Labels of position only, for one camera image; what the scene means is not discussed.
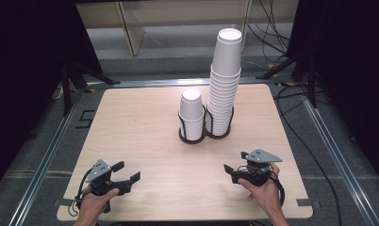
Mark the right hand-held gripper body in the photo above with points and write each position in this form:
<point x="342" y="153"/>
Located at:
<point x="256" y="171"/>

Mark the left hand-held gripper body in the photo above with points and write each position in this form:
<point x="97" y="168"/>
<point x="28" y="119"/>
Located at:
<point x="98" y="172"/>

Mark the black double cup holder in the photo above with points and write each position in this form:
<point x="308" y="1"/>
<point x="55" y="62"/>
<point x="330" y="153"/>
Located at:
<point x="206" y="133"/>

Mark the short stack of white cups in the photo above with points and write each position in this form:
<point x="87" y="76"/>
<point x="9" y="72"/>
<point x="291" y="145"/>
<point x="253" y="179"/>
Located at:
<point x="191" y="116"/>

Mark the person's right hand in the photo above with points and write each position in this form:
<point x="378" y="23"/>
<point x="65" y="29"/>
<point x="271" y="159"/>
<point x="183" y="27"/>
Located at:
<point x="266" y="194"/>

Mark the person's left hand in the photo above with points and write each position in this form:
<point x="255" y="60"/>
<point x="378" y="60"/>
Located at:
<point x="91" y="205"/>

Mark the tall stack of white cups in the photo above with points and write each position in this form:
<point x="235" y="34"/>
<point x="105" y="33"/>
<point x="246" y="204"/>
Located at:
<point x="226" y="88"/>

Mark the black metal stand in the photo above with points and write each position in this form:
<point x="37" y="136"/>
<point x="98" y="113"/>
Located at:
<point x="304" y="66"/>
<point x="74" y="78"/>

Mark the black curtain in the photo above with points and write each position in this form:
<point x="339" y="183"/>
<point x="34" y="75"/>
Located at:
<point x="24" y="62"/>
<point x="351" y="62"/>

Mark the beige wooden shelf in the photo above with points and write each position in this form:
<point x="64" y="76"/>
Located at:
<point x="165" y="22"/>

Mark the aluminium floor rail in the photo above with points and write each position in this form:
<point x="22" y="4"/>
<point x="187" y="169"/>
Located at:
<point x="341" y="163"/>
<point x="43" y="163"/>
<point x="165" y="83"/>

